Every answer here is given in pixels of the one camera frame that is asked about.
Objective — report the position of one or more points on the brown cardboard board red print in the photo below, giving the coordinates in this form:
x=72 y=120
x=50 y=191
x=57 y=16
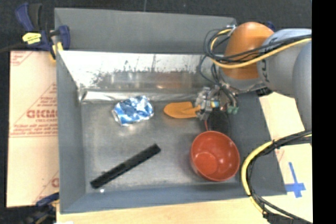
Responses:
x=31 y=154

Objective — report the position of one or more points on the orange toy shovel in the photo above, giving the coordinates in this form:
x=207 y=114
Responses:
x=178 y=110

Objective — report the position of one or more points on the blue and white crumpled packet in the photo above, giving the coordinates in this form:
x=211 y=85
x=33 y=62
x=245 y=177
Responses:
x=134 y=110

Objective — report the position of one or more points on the grey metal bin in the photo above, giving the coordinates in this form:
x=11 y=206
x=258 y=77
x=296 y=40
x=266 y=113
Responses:
x=157 y=160

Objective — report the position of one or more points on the black comb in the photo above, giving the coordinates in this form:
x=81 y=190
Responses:
x=126 y=165

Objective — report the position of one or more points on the black cylinder on white bracket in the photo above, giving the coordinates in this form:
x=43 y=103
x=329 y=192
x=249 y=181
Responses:
x=263 y=91

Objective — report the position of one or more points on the red bowl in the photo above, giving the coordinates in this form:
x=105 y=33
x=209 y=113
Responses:
x=215 y=157

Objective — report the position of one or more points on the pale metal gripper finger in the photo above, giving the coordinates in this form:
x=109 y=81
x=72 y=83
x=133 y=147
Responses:
x=205 y=113
x=202 y=95

